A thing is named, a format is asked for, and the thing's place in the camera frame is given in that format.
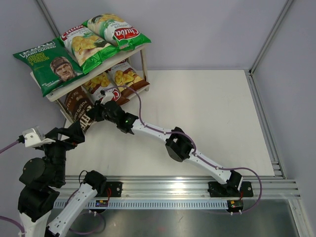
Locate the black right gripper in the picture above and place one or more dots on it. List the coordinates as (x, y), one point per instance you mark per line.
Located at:
(95, 113)

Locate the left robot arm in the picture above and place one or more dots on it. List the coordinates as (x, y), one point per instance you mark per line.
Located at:
(42, 177)

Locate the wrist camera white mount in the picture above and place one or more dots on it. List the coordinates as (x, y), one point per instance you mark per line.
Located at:
(107, 95)
(33, 138)

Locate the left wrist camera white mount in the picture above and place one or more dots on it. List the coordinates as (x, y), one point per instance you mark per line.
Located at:
(33, 138)

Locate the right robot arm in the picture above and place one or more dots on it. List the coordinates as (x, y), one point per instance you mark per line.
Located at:
(179, 145)

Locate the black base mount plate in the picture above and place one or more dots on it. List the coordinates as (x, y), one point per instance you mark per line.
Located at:
(217, 190)
(112, 189)

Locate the white two-tier wooden shelf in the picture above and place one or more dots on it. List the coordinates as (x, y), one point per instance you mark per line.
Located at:
(53, 104)

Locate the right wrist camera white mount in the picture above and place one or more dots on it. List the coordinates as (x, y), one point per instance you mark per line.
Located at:
(107, 95)

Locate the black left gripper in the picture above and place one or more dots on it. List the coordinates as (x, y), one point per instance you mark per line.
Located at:
(75, 132)

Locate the brown Chuba barbecue chips bag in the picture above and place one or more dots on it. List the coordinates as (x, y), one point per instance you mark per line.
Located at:
(123, 74)

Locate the white slotted cable duct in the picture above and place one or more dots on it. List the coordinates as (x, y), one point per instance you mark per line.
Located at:
(159, 204)

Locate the left aluminium frame post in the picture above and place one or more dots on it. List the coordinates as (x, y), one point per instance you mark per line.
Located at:
(49, 19)

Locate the green Chuba chips bag large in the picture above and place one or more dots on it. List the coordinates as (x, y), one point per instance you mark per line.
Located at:
(116, 31)

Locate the aluminium frame post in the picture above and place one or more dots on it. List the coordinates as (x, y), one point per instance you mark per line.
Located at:
(271, 35)
(49, 19)

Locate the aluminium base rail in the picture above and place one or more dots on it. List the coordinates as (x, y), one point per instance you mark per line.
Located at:
(195, 187)

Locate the green Chuba chips bag small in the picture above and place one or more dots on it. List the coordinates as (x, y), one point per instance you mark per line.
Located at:
(89, 49)

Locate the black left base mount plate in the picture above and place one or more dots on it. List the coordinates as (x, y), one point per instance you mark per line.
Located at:
(112, 189)

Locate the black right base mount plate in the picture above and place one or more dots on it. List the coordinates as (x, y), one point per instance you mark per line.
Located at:
(217, 190)

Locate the green Real hand cooked bag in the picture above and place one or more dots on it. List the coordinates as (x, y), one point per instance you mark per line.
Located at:
(51, 64)

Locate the right aluminium frame post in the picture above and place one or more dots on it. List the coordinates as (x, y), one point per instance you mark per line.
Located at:
(271, 35)

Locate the brown Kettle sea salt bag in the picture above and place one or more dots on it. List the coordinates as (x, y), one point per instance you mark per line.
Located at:
(78, 104)

